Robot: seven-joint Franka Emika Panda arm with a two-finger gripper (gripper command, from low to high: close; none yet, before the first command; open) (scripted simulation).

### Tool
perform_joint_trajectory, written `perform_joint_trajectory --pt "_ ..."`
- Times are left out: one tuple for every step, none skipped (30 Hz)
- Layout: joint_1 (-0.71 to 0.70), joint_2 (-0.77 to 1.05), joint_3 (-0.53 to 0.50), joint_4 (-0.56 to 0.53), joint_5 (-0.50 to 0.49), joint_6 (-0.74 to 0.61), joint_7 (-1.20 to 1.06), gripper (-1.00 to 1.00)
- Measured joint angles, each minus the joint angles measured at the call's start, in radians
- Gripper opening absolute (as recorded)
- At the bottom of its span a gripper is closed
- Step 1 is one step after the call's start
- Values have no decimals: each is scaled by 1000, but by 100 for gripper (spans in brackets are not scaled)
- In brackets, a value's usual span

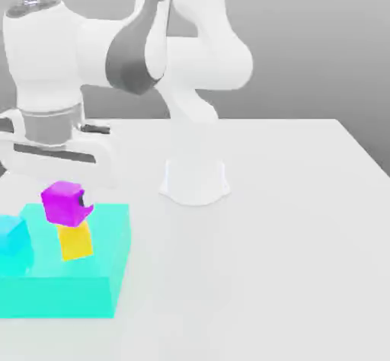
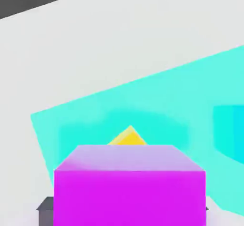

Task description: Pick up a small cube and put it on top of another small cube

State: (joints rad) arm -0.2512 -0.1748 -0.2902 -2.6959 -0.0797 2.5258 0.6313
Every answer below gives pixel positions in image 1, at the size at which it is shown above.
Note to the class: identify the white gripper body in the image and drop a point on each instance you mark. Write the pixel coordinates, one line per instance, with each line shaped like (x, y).
(54, 155)

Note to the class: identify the small magenta cube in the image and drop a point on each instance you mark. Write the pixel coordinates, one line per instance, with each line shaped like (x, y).
(62, 204)

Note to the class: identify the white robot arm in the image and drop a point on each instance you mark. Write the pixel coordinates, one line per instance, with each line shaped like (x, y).
(195, 62)

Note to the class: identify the small yellow cube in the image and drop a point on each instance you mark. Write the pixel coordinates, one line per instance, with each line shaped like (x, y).
(75, 242)

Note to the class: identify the small cyan cube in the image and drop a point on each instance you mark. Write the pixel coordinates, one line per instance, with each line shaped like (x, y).
(13, 237)

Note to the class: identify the large turquoise box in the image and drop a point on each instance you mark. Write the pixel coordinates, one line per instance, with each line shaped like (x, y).
(61, 294)

